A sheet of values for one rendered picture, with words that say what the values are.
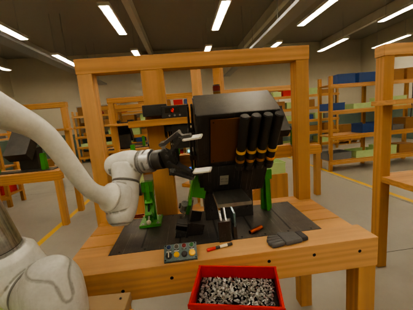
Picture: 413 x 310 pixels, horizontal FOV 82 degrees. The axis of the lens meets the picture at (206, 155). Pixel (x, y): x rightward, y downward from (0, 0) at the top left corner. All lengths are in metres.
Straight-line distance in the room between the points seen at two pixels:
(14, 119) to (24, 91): 12.39
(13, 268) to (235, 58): 1.48
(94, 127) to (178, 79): 9.85
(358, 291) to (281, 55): 1.40
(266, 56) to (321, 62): 11.72
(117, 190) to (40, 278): 0.31
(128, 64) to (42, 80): 11.26
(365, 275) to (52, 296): 1.31
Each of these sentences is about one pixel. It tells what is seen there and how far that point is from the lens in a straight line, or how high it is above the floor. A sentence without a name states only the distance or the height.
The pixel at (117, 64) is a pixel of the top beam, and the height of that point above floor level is 1.89.
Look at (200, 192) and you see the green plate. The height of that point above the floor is 1.13.
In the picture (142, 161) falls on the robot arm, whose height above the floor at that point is 1.39.
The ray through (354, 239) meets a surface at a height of 0.90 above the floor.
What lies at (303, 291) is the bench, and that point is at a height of 0.13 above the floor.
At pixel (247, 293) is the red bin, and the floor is 0.89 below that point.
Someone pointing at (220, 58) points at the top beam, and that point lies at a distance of 1.64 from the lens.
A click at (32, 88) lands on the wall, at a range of 12.99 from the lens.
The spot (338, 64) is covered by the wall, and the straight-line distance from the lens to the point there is 13.87.
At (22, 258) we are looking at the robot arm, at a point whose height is 1.15.
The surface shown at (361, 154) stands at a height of 0.33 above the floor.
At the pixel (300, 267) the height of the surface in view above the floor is 0.80.
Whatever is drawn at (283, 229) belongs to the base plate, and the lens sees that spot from 1.40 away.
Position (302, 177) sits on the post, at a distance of 1.83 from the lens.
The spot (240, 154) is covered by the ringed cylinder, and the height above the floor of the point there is 1.35.
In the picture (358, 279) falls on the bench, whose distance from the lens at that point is 1.51.
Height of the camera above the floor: 1.53
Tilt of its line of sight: 9 degrees down
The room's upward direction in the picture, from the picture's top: 5 degrees counter-clockwise
